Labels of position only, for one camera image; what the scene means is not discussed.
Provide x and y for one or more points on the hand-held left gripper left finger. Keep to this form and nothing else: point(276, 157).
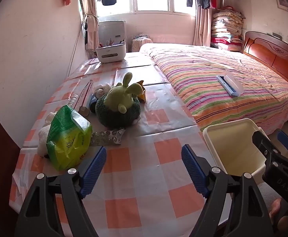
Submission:
point(94, 172)

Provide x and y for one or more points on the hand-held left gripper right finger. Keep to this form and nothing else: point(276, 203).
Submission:
point(194, 170)

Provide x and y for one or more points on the white plastic bin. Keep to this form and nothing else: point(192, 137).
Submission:
point(232, 148)

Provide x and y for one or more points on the silver blister pack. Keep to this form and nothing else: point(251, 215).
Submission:
point(107, 137)

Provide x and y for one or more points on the green plastic snack bag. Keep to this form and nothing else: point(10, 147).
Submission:
point(65, 138)

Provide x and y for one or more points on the white lace cloth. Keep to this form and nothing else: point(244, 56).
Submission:
point(44, 140)

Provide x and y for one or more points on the small white bottle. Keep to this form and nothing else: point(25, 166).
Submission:
point(74, 102)

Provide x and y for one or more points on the green plush toy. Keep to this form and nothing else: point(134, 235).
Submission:
point(119, 103)

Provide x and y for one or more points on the long white medicine box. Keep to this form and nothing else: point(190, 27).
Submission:
point(87, 93)

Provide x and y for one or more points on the yellow snack bag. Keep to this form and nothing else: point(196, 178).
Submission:
point(142, 91)

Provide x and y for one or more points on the person's right hand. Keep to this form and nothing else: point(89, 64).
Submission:
point(275, 208)

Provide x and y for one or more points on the checked plastic tablecloth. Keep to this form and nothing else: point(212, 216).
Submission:
point(139, 158)

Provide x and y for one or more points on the small dark container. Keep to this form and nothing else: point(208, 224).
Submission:
point(93, 105)

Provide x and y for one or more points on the white crumpled tissue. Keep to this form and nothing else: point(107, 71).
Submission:
point(50, 118)

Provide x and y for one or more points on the striped bed blanket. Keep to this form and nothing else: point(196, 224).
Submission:
point(195, 91)

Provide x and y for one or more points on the white stuffed toy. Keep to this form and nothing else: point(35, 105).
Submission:
point(102, 88)

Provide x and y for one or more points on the wooden bed headboard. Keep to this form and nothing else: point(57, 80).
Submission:
point(269, 51)

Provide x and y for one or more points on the white desk organizer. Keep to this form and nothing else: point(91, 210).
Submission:
point(110, 53)

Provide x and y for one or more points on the stack of folded quilts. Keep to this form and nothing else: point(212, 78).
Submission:
point(227, 29)

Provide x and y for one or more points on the bunch of pens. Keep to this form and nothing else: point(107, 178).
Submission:
point(109, 42)

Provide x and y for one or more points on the beige curtain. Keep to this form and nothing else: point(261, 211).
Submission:
point(89, 9)
point(202, 27)

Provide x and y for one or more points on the stool with dotted cover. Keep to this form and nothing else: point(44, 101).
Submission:
point(141, 43)

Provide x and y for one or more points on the white air conditioner unit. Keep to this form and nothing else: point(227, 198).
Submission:
point(112, 29)

